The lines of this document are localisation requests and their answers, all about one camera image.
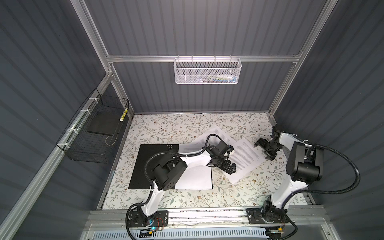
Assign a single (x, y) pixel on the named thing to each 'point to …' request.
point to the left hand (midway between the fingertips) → (229, 167)
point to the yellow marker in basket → (123, 114)
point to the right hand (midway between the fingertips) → (262, 151)
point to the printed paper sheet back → (245, 158)
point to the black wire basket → (91, 135)
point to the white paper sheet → (196, 175)
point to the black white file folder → (137, 154)
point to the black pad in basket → (105, 123)
